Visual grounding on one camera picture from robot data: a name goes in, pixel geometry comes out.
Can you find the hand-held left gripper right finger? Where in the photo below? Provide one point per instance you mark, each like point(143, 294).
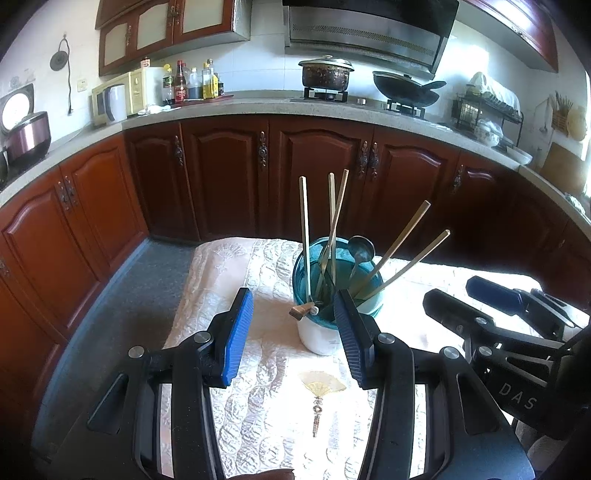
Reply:
point(351, 332)

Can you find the white kettle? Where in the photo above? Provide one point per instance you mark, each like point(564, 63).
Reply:
point(115, 104)

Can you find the round black wall hanging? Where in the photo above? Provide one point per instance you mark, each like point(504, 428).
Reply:
point(59, 60)

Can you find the yellow microwave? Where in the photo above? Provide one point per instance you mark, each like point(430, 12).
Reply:
point(138, 92)

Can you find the cooking pot with lid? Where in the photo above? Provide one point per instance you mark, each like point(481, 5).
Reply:
point(325, 74)

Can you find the wooden cutting board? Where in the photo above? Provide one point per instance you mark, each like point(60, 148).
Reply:
point(561, 167)

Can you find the red label sauce bottle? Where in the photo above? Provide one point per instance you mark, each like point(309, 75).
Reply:
point(180, 85)

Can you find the metal spoon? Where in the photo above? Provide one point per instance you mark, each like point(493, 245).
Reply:
point(361, 249)

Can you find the floral lidded bowl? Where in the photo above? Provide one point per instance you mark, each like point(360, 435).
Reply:
point(489, 133)

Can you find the dark wooden base cabinets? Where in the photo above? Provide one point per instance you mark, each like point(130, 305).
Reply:
point(221, 175)

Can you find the wall utensil holder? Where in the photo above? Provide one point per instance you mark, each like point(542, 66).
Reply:
point(559, 115)

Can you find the yellow oil bottle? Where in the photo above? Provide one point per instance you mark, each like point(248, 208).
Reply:
point(210, 81)

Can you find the black wok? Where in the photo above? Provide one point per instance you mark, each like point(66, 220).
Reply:
point(406, 90)

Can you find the white quilted mat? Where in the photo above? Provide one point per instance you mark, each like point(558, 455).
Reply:
point(258, 392)

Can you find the white floral cup teal rim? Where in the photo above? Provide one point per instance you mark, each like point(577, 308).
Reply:
point(318, 337)

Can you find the white dish cloth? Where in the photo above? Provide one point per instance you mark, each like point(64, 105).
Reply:
point(494, 90)

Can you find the round woven trivet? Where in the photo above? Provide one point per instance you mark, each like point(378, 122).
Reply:
point(577, 123)

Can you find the clear bottle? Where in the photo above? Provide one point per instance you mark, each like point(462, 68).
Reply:
point(194, 85)

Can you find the wooden wall cabinet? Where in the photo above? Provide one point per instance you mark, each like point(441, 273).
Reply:
point(521, 32)

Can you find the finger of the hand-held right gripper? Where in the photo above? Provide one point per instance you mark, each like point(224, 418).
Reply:
point(494, 293)
point(452, 311)

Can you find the glass door wall cabinet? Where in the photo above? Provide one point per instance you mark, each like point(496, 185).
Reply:
point(152, 32)

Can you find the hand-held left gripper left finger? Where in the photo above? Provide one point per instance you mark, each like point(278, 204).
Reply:
point(238, 341)

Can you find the red tray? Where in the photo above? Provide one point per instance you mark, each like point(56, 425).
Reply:
point(207, 100)

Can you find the steel range hood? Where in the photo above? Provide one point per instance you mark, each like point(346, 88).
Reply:
point(369, 32)

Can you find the grey stone countertop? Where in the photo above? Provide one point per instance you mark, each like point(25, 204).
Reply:
point(258, 108)

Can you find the gas stove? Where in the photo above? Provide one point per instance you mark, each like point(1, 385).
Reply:
point(360, 100)

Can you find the white rag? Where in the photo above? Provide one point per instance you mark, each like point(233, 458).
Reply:
point(154, 110)

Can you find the black dish rack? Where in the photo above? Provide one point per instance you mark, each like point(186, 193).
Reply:
point(466, 113)

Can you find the pink rice cooker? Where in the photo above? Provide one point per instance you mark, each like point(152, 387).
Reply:
point(25, 134)

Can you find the dark sauce bottle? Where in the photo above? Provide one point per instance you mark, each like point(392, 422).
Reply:
point(168, 87)

